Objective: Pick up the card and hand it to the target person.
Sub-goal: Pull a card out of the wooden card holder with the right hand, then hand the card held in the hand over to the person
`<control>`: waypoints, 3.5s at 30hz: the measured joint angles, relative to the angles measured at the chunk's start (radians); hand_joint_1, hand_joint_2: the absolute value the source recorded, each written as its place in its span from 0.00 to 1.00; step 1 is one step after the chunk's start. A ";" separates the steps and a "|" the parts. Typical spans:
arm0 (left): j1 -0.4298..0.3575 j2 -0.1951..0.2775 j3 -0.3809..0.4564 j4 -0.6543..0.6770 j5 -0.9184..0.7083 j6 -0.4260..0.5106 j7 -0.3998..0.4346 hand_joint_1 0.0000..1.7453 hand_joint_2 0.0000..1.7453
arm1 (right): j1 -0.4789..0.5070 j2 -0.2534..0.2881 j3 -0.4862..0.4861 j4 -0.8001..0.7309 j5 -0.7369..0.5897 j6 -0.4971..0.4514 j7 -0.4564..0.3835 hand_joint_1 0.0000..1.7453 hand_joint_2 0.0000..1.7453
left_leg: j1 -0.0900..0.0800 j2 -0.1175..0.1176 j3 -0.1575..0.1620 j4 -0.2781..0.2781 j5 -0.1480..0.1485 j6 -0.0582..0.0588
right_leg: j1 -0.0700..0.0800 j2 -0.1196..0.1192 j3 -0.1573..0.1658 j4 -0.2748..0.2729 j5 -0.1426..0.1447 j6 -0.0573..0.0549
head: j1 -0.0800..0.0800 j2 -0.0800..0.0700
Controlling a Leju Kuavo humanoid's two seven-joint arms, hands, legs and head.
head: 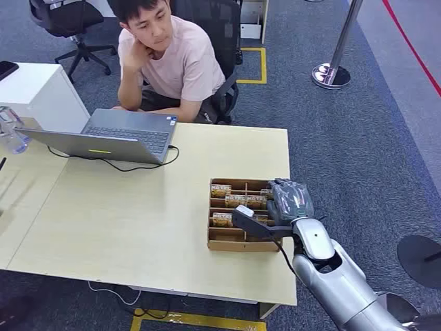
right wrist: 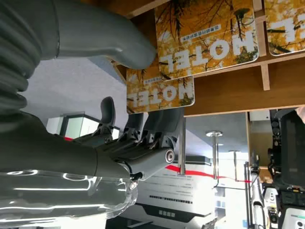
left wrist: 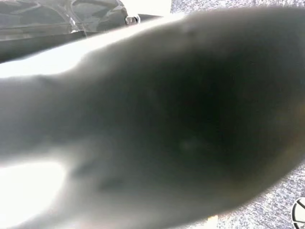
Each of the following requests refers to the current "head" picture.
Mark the person's left hand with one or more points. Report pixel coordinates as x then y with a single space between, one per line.
118 108

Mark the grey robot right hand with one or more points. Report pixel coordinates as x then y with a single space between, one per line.
291 201

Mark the person's right hand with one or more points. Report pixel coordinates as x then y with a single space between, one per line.
136 55

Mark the brown printed card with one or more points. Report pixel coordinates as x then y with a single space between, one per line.
265 193
220 190
222 220
235 201
256 202

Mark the person's right forearm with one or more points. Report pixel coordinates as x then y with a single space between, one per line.
128 87

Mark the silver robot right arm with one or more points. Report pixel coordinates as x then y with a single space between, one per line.
341 283

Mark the person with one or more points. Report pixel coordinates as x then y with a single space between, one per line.
182 64

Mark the grey laptop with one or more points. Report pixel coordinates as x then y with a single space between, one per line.
138 130

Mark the cardboard divider box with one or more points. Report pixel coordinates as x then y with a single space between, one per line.
227 244

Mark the black swivel office chair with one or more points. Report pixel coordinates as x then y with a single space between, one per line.
68 18

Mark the white cabinet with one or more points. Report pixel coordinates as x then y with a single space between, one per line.
44 96

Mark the black mesh office chair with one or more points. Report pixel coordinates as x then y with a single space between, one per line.
220 27

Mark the yellow floor tape square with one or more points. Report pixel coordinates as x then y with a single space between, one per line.
263 64

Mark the clear plastic bottle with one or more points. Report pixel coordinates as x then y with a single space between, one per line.
12 132

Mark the black phone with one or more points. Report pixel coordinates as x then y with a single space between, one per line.
7 68

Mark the white open shelf unit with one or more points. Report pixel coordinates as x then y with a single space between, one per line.
253 27

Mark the yellow floor tape strip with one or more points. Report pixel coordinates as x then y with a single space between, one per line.
206 320

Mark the chrome stanchion post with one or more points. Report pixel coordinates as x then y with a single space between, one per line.
332 75

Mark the chrome round base plate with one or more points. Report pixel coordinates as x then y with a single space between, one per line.
399 307

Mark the black round base plate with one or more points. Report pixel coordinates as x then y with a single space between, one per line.
418 262

